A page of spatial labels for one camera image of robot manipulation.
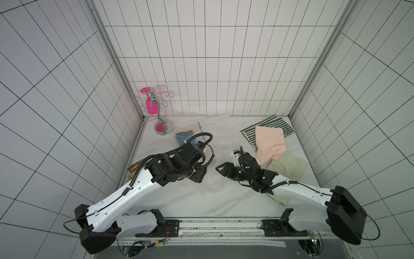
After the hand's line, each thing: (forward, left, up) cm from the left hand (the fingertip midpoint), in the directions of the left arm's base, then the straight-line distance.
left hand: (194, 172), depth 68 cm
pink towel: (+29, -45, -19) cm, 57 cm away
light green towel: (+15, -54, -22) cm, 60 cm away
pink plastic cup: (+45, +30, -5) cm, 55 cm away
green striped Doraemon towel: (+37, -33, -19) cm, 54 cm away
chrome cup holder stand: (+43, +27, -20) cm, 54 cm away
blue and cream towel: (+38, +11, -20) cm, 44 cm away
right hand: (+7, -10, -8) cm, 15 cm away
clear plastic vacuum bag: (+36, -16, -20) cm, 45 cm away
